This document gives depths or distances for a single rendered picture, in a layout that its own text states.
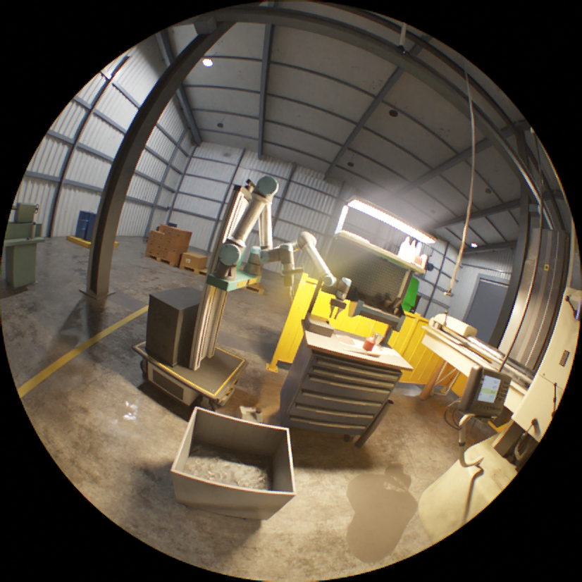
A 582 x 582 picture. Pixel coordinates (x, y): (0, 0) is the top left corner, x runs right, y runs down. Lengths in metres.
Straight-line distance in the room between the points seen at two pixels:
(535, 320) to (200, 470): 2.66
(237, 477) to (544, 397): 1.74
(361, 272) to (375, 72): 7.80
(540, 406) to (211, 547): 1.90
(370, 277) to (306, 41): 8.11
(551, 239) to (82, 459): 3.91
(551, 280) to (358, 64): 7.99
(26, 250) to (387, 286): 4.89
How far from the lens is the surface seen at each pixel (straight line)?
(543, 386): 1.53
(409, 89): 8.95
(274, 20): 4.60
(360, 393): 1.68
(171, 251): 6.77
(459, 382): 4.56
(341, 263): 1.76
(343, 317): 2.57
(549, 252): 2.43
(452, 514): 1.94
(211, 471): 1.28
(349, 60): 8.66
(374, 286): 1.89
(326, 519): 1.68
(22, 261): 4.17
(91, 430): 1.80
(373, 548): 1.79
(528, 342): 2.26
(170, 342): 1.70
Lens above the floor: 1.44
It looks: 10 degrees down
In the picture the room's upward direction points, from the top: 19 degrees clockwise
